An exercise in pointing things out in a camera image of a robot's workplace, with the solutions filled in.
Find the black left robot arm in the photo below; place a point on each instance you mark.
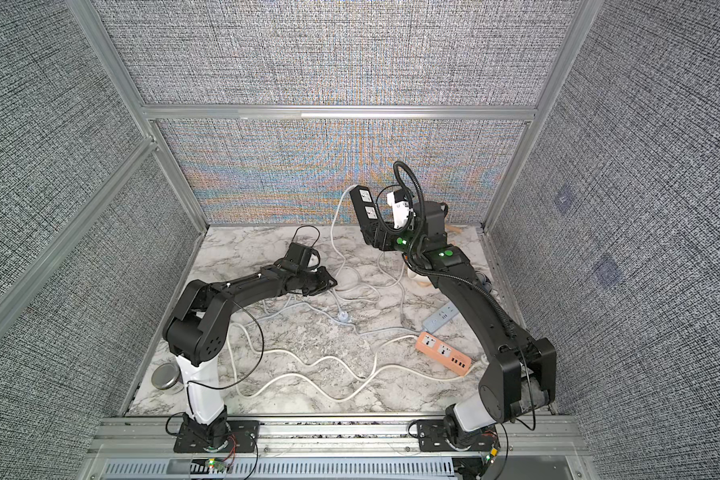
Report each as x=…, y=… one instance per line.
x=197, y=332

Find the white mug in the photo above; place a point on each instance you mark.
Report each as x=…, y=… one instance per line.
x=420, y=280

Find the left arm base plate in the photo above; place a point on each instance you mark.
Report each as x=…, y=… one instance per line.
x=218, y=437

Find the silver cylinder on table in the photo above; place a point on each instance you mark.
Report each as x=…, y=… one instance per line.
x=167, y=377

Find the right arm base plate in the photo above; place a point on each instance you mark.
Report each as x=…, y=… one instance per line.
x=444, y=435

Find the pink power strip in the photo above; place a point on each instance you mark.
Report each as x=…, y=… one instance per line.
x=444, y=354

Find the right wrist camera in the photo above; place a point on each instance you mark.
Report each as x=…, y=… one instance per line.
x=399, y=201

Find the aluminium front rail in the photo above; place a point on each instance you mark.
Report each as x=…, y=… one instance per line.
x=363, y=446

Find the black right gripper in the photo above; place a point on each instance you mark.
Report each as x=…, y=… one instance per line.
x=381, y=234

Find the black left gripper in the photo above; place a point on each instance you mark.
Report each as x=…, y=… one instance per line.
x=308, y=278

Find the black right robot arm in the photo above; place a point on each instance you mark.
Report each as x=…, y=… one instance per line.
x=521, y=372

